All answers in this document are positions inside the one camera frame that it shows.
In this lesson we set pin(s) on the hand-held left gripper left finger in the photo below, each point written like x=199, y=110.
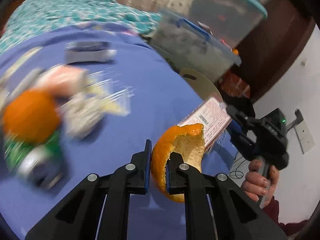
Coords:
x=148, y=165

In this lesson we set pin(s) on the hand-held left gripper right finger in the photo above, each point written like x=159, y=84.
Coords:
x=168, y=178

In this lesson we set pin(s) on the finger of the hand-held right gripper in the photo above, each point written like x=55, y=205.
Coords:
x=240, y=115
x=240, y=137

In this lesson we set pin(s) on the torn orange peel piece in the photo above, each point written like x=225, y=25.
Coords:
x=186, y=145

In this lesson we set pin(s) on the white tissue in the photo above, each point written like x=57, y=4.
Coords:
x=80, y=112

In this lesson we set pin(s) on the domed orange peel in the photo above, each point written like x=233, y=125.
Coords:
x=30, y=117

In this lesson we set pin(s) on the person's right hand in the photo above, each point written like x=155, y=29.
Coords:
x=252, y=182

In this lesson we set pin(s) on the printed paper card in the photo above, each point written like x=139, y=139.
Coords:
x=212, y=115

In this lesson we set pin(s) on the orange red patterned bag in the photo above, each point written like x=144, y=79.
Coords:
x=235, y=85

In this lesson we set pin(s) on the black power plug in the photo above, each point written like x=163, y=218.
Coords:
x=298, y=115

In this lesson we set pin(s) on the round wooden board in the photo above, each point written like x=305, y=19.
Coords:
x=202, y=85

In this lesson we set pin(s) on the dark brown wooden furniture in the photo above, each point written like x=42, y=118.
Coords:
x=280, y=55

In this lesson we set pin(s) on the blue patterned blanket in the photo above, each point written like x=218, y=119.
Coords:
x=150, y=92

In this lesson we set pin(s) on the green drink can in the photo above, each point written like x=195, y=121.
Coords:
x=47, y=152

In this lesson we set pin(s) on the large clear storage bin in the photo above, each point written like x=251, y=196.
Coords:
x=225, y=10

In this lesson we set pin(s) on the pink and white paper cup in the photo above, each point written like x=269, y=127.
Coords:
x=65, y=77

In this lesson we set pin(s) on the teal patterned blanket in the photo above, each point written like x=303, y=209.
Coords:
x=62, y=10

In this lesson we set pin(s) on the white wall socket plate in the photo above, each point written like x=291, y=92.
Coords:
x=305, y=137

